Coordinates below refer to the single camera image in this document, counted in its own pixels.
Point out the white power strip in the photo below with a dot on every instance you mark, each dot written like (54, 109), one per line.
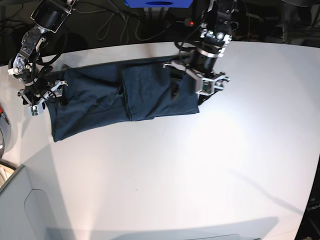
(189, 22)

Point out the red and white device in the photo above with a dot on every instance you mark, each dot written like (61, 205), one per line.
(6, 132)

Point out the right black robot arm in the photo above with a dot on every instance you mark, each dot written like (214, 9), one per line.
(48, 17)

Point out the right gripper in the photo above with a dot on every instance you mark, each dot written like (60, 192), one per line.
(40, 87)

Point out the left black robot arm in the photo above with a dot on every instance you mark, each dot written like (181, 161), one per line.
(218, 16)

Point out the dark blue T-shirt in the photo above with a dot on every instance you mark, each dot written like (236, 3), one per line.
(114, 92)

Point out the blue box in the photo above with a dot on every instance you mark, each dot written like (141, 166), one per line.
(158, 3)

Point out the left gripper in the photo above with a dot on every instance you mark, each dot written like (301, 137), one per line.
(199, 64)

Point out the grey bin at left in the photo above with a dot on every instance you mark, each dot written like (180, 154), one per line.
(21, 217)

